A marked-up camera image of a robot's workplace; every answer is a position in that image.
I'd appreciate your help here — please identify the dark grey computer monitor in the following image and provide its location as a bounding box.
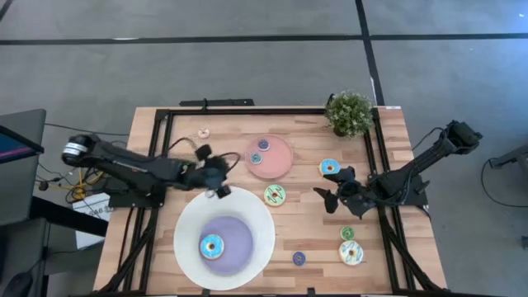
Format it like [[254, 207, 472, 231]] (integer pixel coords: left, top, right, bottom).
[[0, 108, 47, 227]]

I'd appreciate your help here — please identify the thin black floor cable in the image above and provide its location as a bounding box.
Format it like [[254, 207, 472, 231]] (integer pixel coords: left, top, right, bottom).
[[44, 122, 131, 137]]

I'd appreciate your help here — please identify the curved black floor cable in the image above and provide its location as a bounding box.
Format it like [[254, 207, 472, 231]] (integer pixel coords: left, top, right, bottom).
[[480, 158, 528, 209]]

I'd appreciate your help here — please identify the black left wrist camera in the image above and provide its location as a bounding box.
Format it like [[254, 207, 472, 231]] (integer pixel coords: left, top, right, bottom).
[[194, 144, 213, 162]]

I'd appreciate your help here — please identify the large mint donut chocolate drizzle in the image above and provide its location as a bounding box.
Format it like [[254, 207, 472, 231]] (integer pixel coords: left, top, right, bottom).
[[263, 183, 287, 208]]

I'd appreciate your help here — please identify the black mounting bar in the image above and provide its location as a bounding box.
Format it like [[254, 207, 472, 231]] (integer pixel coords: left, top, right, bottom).
[[178, 97, 256, 108]]

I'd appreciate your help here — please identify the grey metal stand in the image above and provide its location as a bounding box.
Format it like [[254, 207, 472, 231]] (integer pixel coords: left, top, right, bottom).
[[489, 143, 528, 171]]

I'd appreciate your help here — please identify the black desk base bar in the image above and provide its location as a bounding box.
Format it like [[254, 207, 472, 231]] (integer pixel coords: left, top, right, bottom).
[[29, 196, 109, 238]]

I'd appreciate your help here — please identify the pink plate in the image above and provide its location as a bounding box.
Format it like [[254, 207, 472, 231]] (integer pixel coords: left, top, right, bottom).
[[244, 134, 295, 181]]

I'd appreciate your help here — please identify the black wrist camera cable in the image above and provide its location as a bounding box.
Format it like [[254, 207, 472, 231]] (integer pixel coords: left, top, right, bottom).
[[167, 137, 243, 171]]

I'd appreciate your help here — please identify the large plain blue iced donut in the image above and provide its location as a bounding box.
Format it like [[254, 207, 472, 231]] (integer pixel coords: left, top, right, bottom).
[[200, 233, 226, 261]]

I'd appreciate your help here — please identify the purple plate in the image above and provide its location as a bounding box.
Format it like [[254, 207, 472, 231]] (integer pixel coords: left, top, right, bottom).
[[199, 215, 255, 277]]

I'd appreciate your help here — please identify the white paper sheet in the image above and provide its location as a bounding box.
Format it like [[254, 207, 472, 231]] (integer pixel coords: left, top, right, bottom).
[[72, 192, 113, 251]]

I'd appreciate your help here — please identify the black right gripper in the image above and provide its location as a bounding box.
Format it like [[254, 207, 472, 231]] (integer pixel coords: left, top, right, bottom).
[[313, 166, 379, 219]]

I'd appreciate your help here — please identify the black cable bundle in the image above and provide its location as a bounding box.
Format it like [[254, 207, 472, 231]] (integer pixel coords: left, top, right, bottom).
[[35, 160, 108, 207]]

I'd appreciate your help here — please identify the yellow cable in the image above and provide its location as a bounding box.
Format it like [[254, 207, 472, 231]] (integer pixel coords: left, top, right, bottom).
[[61, 168, 104, 200]]

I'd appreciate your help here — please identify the green potted plant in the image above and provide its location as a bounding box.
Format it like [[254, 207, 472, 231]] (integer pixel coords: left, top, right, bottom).
[[324, 90, 375, 139]]

